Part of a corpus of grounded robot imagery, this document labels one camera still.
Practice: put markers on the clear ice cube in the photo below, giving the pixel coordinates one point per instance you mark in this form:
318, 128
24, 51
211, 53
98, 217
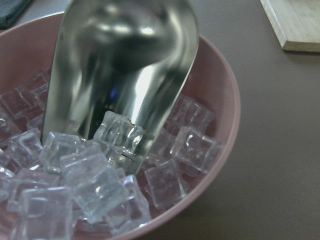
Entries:
119, 131

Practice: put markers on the metal ice scoop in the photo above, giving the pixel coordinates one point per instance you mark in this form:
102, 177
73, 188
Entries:
131, 57

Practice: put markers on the pile of ice cubes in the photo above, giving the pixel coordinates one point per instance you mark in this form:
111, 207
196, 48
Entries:
63, 181

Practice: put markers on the pink bowl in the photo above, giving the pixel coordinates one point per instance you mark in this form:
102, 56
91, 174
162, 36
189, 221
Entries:
28, 48

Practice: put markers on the bamboo cutting board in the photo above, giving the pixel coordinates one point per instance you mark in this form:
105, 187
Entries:
296, 23

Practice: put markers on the dark grey folded cloth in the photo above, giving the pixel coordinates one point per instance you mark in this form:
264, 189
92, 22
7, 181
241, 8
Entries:
10, 11

